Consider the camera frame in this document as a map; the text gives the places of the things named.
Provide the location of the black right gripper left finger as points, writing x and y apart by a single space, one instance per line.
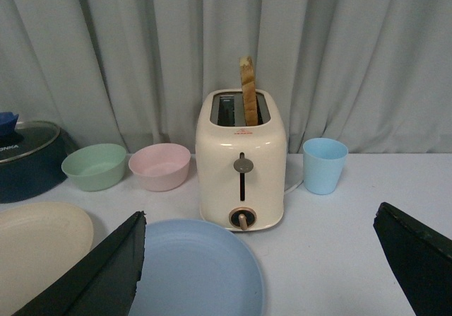
104 282

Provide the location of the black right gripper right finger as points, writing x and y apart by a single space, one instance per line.
419 257

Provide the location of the light blue plate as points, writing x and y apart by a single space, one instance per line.
194 267

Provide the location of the cream plate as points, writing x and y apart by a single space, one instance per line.
40 242

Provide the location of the green bowl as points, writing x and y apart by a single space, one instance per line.
95 167

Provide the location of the pink bowl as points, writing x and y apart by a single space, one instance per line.
160 167

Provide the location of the dark blue pot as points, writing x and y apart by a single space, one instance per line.
36 174

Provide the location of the light blue cup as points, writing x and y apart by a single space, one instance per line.
323 163

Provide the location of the glass pot lid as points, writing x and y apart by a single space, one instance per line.
21 139

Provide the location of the cream toaster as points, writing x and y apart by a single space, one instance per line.
241 169

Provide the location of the grey curtain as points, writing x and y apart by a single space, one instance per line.
374 74

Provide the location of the toast slice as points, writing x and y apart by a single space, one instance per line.
248 90

